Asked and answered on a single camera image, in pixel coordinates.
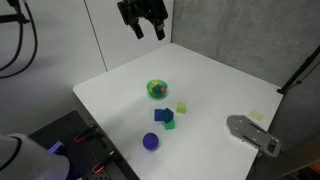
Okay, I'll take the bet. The green block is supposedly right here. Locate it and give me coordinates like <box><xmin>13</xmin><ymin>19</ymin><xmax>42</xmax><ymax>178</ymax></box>
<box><xmin>163</xmin><ymin>119</ymin><xmax>176</xmax><ymax>131</ymax></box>

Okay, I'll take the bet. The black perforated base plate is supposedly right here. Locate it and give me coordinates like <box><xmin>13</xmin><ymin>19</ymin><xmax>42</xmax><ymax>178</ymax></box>
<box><xmin>28</xmin><ymin>110</ymin><xmax>141</xmax><ymax>180</ymax></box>

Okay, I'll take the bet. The black horizontal bar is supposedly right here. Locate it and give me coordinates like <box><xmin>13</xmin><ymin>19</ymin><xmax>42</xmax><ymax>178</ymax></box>
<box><xmin>0</xmin><ymin>13</ymin><xmax>31</xmax><ymax>25</ymax></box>

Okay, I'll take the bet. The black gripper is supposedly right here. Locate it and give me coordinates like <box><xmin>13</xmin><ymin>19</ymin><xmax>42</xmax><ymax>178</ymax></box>
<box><xmin>116</xmin><ymin>0</ymin><xmax>169</xmax><ymax>42</ymax></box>

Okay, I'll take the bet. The black tripod pole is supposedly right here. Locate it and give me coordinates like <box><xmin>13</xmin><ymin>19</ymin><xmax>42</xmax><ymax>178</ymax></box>
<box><xmin>276</xmin><ymin>44</ymin><xmax>320</xmax><ymax>95</ymax></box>

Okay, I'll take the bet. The yellow sticky note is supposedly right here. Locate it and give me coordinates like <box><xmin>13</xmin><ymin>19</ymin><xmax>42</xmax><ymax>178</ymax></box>
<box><xmin>248</xmin><ymin>109</ymin><xmax>265</xmax><ymax>122</ymax></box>

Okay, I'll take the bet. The grey metal mounting plate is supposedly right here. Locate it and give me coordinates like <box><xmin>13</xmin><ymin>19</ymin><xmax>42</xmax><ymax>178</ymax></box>
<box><xmin>225</xmin><ymin>114</ymin><xmax>282</xmax><ymax>158</ymax></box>

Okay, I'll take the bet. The blue cube block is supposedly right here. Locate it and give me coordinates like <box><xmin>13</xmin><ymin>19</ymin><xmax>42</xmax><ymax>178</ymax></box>
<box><xmin>153</xmin><ymin>108</ymin><xmax>165</xmax><ymax>122</ymax></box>

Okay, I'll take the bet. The red black clamp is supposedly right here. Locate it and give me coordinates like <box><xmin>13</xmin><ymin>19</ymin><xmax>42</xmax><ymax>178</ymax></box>
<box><xmin>91</xmin><ymin>150</ymin><xmax>116</xmax><ymax>176</ymax></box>
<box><xmin>73</xmin><ymin>123</ymin><xmax>100</xmax><ymax>145</ymax></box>

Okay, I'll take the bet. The dark blue pentagon block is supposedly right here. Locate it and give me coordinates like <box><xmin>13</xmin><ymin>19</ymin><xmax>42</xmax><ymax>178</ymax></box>
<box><xmin>162</xmin><ymin>107</ymin><xmax>175</xmax><ymax>123</ymax></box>

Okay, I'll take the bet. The yellow-green cube block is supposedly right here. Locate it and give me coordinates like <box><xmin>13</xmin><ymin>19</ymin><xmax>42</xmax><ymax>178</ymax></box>
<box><xmin>175</xmin><ymin>101</ymin><xmax>188</xmax><ymax>115</ymax></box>

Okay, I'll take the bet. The green plastic bowl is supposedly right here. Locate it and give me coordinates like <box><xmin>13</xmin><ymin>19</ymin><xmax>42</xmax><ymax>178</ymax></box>
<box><xmin>145</xmin><ymin>78</ymin><xmax>169</xmax><ymax>100</ymax></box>

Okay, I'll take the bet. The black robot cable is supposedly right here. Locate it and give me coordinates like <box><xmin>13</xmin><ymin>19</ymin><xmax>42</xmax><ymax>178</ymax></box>
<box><xmin>0</xmin><ymin>0</ymin><xmax>39</xmax><ymax>80</ymax></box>

